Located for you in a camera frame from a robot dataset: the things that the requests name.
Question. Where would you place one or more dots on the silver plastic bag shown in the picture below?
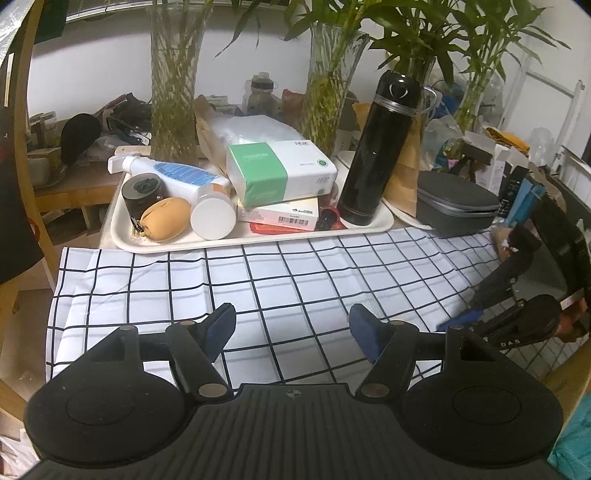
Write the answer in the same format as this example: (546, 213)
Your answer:
(14, 41)

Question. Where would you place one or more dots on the white flat box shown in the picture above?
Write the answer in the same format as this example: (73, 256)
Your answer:
(277, 212)

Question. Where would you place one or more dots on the printed plastic bag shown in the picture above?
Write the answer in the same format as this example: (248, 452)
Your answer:
(443, 138)

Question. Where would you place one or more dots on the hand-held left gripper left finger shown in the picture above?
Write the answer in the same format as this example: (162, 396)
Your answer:
(221, 325)

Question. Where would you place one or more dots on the yellow packet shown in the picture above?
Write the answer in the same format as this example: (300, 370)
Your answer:
(508, 141)

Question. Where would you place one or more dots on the tan pouch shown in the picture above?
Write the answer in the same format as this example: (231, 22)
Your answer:
(168, 219)

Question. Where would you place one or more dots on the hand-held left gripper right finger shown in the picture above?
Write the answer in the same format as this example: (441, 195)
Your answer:
(367, 332)

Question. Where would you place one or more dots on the black phone stand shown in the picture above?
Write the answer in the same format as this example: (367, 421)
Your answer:
(471, 159)

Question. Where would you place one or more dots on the white metal rack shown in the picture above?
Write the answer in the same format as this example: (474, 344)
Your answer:
(576, 106)

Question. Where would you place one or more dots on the dark drink bottle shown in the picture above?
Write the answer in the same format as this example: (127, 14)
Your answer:
(261, 94)

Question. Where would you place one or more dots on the black thermos bottle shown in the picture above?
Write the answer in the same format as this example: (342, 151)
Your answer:
(369, 161)

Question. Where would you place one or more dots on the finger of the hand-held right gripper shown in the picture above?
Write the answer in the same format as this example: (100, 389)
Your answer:
(503, 277)
(461, 319)

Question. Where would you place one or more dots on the curved wooden frame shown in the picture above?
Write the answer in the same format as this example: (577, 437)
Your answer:
(50, 249)

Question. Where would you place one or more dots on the glass vase with bamboo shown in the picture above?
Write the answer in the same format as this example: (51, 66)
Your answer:
(424, 69)
(475, 97)
(325, 92)
(173, 115)

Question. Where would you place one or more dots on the white carton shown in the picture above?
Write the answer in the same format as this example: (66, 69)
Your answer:
(496, 166)

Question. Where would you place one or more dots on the white blue spray bottle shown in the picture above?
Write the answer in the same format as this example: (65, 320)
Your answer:
(180, 173)

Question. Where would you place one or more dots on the low wooden table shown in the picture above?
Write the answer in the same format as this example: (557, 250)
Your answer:
(74, 184)

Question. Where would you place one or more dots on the white capped orange jar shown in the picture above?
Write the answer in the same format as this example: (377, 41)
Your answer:
(212, 217)

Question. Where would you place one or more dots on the white tray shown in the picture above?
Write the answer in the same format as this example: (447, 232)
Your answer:
(152, 247)

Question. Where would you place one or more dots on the black carton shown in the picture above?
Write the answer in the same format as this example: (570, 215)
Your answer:
(513, 184)

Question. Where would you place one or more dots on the red flat packet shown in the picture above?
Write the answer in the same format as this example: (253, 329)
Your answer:
(265, 228)

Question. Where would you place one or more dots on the teal bath loofah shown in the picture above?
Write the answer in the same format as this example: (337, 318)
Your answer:
(575, 443)

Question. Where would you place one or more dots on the green white tissue pack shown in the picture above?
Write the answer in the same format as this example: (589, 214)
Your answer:
(286, 170)

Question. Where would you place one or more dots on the blue carton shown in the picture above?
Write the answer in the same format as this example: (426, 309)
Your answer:
(524, 203)

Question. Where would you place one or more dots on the black white checked tablecloth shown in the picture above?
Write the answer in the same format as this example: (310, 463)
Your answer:
(277, 286)

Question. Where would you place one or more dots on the grey zip case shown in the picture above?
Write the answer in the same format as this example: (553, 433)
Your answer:
(457, 198)

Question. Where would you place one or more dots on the black tape roll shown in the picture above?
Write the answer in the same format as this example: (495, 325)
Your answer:
(138, 203)

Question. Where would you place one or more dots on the black round object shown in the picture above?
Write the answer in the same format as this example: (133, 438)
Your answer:
(81, 138)

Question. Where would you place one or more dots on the person's right hand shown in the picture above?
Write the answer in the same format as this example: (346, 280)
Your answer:
(573, 318)

